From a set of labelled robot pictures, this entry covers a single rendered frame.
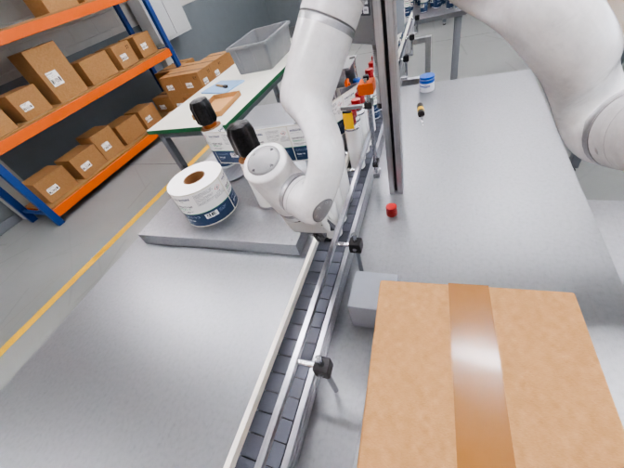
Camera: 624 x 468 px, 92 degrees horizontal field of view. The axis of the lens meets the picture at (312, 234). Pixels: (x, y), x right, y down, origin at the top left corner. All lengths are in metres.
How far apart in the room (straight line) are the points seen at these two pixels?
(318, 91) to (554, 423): 0.50
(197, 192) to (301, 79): 0.64
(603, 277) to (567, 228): 0.15
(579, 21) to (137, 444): 1.07
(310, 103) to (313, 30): 0.10
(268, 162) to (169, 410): 0.62
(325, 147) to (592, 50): 0.37
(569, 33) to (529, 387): 0.44
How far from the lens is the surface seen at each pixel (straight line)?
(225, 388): 0.81
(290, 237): 0.94
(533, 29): 0.58
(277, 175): 0.51
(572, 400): 0.44
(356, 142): 1.06
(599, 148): 0.67
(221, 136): 1.31
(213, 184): 1.07
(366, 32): 0.88
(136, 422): 0.92
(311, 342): 0.72
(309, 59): 0.52
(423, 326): 0.44
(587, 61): 0.60
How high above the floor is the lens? 1.51
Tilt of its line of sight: 43 degrees down
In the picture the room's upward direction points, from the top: 20 degrees counter-clockwise
